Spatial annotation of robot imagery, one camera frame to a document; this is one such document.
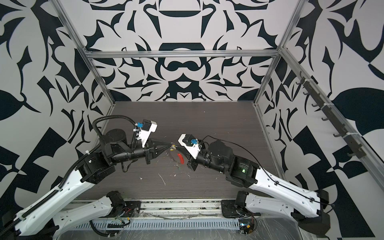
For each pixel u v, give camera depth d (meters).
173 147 0.59
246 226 0.71
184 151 0.49
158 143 0.52
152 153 0.50
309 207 0.40
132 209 0.74
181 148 0.54
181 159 0.57
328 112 0.55
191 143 0.47
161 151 0.56
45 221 0.41
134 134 0.49
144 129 0.50
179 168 0.73
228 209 0.74
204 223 0.71
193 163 0.51
